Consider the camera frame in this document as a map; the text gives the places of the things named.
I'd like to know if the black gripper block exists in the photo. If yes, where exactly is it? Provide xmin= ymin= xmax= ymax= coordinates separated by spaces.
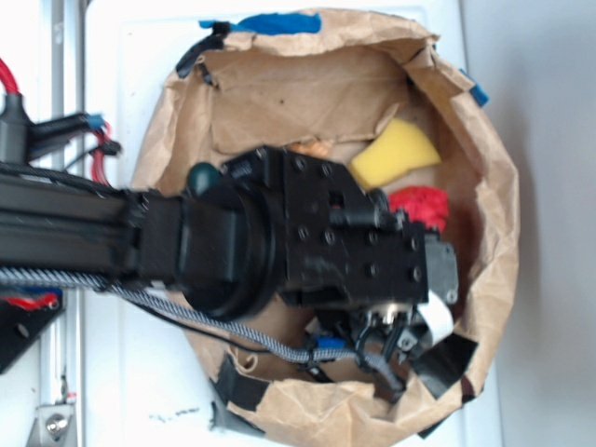
xmin=223 ymin=146 xmax=458 ymax=310

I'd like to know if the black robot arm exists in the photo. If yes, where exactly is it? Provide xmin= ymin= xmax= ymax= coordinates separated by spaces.
xmin=1 ymin=147 xmax=458 ymax=321

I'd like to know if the crumpled red paper ball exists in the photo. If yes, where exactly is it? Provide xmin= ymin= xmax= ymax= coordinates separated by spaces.
xmin=388 ymin=186 xmax=449 ymax=233

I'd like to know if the long spiral seashell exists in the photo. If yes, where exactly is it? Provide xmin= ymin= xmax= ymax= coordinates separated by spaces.
xmin=288 ymin=140 xmax=333 ymax=158

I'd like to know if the yellow sponge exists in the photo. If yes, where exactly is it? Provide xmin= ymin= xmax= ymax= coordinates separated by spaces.
xmin=347 ymin=118 xmax=441 ymax=190

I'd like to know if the brown paper bag tray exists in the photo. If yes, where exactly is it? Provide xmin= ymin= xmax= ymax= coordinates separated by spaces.
xmin=133 ymin=8 xmax=520 ymax=446

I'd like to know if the braided grey cable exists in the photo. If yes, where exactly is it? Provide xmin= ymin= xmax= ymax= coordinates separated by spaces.
xmin=0 ymin=267 xmax=406 ymax=392

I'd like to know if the red cable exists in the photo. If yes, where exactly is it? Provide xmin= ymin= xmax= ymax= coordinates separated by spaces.
xmin=0 ymin=56 xmax=123 ymax=185

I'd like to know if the aluminium frame rail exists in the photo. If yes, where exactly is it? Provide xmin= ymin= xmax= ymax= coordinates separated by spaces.
xmin=27 ymin=1 xmax=88 ymax=446

